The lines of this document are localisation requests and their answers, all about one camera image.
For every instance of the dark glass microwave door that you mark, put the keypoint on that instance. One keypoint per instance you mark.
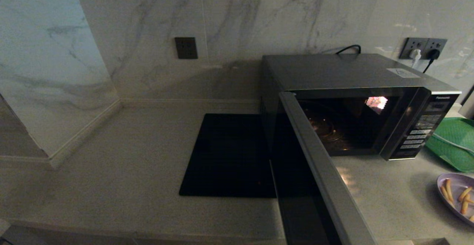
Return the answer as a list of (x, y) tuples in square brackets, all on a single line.
[(326, 178)]

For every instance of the purple plate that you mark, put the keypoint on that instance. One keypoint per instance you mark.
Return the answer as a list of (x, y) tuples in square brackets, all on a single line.
[(455, 180)]

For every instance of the silver microwave oven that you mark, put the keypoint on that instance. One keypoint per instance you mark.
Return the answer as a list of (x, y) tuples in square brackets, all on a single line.
[(333, 70)]

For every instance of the black induction cooktop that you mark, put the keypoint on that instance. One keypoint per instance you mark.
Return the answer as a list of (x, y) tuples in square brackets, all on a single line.
[(229, 156)]

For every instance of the white label sticker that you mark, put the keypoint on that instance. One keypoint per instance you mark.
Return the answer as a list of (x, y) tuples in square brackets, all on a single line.
[(403, 73)]

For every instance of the white power plug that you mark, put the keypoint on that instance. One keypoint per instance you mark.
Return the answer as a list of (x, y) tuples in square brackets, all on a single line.
[(416, 54)]

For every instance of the black power plug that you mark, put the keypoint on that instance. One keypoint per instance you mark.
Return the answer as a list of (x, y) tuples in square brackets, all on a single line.
[(434, 54)]

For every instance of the green plastic tray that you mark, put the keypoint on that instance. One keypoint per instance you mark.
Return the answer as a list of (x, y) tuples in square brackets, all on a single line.
[(455, 130)]

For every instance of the dark double wall socket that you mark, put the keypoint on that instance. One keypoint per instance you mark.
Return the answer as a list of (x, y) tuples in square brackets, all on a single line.
[(423, 44)]

